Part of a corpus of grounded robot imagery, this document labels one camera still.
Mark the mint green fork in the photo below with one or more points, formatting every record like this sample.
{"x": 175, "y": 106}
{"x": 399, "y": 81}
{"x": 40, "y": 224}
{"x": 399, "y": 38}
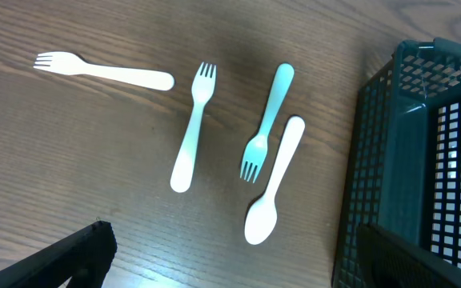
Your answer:
{"x": 255, "y": 152}

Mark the cream fork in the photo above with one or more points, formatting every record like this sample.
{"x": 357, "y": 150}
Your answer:
{"x": 61, "y": 62}

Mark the cream short spoon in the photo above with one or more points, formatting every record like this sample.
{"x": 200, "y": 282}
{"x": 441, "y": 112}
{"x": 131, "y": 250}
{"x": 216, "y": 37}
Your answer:
{"x": 262, "y": 215}

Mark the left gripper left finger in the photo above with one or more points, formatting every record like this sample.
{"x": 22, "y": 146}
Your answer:
{"x": 82, "y": 259}

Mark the black plastic basket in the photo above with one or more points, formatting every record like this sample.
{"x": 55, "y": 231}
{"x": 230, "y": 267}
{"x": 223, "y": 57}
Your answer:
{"x": 404, "y": 164}

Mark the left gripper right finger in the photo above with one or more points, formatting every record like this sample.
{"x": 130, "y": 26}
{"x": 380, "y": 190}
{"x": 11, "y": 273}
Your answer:
{"x": 387, "y": 260}

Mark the white fork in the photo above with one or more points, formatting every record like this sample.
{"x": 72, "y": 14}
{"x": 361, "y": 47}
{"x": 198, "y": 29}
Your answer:
{"x": 202, "y": 90}

